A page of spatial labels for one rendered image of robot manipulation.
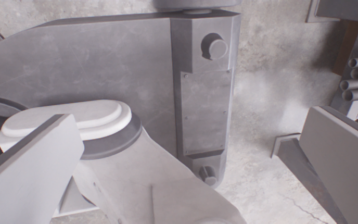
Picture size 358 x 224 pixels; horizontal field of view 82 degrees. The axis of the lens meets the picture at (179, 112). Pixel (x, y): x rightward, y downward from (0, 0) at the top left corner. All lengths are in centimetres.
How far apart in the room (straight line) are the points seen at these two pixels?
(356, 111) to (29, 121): 80
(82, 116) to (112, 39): 17
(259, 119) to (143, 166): 63
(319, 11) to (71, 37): 68
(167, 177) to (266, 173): 86
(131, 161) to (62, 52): 26
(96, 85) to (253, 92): 53
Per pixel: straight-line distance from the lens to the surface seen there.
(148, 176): 30
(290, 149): 96
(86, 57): 47
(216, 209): 23
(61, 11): 64
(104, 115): 36
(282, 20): 76
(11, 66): 52
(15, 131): 40
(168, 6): 45
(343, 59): 94
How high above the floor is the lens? 61
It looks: 58 degrees down
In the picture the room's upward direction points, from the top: 159 degrees clockwise
